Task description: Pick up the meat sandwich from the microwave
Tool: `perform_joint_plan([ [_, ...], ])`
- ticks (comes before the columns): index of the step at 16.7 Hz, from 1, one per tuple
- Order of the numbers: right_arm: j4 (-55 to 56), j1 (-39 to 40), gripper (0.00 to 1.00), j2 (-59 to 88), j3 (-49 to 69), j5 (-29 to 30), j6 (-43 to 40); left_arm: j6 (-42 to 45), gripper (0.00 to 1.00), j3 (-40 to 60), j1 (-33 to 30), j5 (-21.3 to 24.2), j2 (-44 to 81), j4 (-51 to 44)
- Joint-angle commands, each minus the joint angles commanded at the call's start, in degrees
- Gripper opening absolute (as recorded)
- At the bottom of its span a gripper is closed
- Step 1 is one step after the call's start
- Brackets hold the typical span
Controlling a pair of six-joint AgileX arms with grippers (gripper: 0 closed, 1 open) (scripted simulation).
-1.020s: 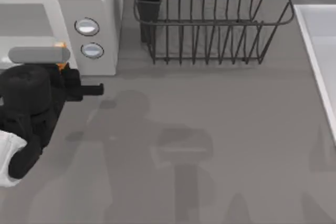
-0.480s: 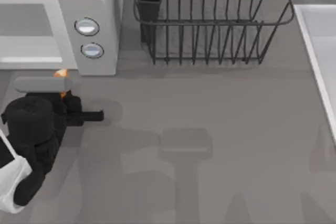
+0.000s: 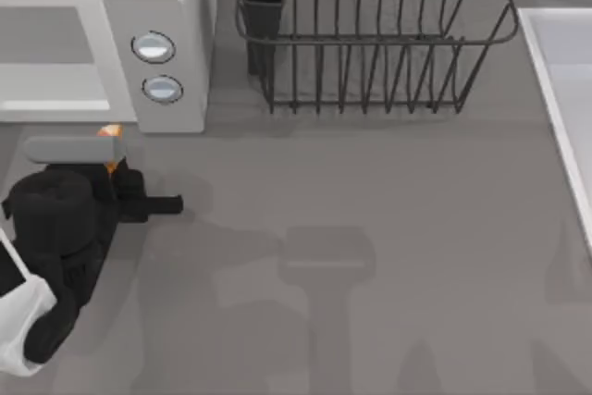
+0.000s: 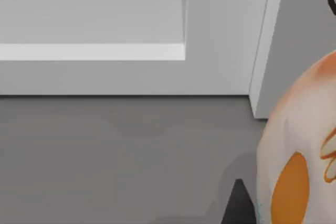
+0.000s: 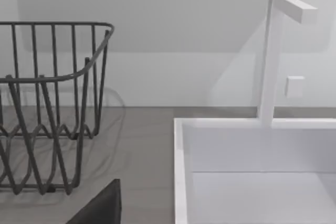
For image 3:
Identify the small orange object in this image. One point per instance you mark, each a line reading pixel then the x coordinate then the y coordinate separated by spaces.
pixel 111 130

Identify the round silver microwave knob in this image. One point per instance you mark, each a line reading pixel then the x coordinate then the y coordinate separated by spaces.
pixel 153 47
pixel 162 89

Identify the pale microwave door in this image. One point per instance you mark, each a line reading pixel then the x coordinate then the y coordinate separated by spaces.
pixel 111 66

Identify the white sink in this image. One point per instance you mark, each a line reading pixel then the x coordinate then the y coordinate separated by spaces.
pixel 562 71

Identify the pale grey rounded box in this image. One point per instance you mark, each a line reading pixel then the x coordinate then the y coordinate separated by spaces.
pixel 69 150

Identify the pale microwave oven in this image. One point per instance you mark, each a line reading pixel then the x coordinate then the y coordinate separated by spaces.
pixel 189 20

